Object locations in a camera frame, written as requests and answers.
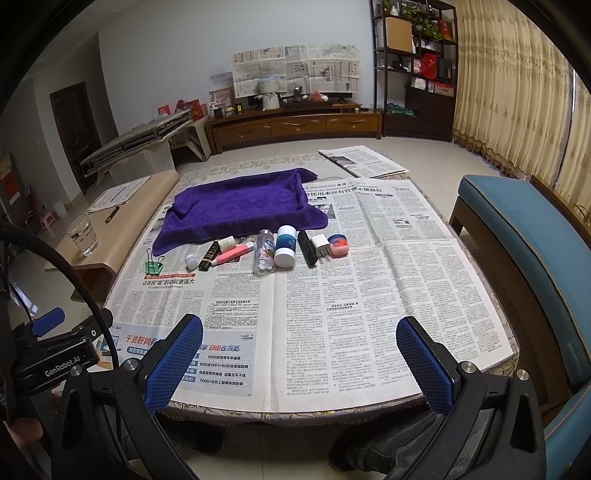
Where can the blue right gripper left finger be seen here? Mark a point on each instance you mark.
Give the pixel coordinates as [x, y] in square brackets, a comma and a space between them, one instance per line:
[167, 360]

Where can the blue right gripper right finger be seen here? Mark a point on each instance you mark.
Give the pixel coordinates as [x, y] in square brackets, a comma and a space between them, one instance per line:
[432, 365]

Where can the green binder clip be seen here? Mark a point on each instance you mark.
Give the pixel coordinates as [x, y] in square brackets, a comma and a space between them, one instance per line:
[153, 265]

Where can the small white round bottle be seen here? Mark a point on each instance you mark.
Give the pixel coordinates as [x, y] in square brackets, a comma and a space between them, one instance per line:
[191, 262]

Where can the dark brown lighter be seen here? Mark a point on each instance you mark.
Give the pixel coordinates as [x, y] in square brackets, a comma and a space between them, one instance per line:
[210, 255]

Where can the white tape roll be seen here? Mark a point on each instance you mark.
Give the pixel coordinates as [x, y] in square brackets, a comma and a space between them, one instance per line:
[226, 244]

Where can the pink tube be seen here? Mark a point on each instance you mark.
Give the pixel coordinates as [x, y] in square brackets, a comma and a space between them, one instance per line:
[232, 254]

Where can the pink small jar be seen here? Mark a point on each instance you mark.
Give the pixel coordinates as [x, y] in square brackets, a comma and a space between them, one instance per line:
[338, 245]

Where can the white power adapter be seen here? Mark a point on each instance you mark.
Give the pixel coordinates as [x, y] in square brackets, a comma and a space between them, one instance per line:
[322, 246]

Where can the white blue vaseline jar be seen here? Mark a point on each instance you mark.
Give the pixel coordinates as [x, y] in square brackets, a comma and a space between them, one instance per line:
[285, 254]

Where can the black lighter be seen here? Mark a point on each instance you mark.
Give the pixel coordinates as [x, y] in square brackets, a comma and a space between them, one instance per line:
[307, 248]

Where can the person's hand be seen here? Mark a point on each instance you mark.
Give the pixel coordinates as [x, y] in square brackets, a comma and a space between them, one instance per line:
[25, 432]

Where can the glass of water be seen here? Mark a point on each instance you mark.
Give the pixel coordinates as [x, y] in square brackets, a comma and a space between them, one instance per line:
[82, 235]

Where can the beige side table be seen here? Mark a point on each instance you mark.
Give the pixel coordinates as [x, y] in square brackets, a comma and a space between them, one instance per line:
[116, 239]

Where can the blue cushioned chair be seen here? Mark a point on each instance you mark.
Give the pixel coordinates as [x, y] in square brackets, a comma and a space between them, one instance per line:
[537, 260]

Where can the clear candy bottle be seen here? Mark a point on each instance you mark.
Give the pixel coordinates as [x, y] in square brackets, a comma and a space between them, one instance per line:
[263, 260]

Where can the purple towel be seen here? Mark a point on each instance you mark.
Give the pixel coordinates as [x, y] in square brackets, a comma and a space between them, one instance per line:
[239, 207]

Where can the black pen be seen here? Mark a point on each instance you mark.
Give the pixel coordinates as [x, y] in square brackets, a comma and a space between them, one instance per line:
[112, 214]

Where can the paper sheet on side table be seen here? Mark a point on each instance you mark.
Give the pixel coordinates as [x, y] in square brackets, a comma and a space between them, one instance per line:
[117, 195]

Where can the folded newspaper far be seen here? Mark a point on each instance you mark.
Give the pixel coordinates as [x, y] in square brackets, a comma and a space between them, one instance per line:
[363, 162]

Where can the folded table leaning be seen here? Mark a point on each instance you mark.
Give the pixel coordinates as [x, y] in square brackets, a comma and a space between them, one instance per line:
[136, 140]

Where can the dark door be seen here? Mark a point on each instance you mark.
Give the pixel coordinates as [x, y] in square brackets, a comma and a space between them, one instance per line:
[76, 129]

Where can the wooden tv cabinet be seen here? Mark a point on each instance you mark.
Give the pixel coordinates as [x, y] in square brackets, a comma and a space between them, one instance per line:
[305, 121]

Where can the beige curtain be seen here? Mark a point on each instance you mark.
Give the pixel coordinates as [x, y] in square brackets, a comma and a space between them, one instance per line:
[519, 102]

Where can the white vase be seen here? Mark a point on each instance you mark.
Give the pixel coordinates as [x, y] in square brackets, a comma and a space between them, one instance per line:
[270, 94]

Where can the newspaper covered television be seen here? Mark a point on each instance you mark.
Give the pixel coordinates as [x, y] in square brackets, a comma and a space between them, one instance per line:
[326, 68]

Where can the dark wooden shelf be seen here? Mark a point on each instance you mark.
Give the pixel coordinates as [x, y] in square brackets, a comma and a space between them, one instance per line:
[415, 58]

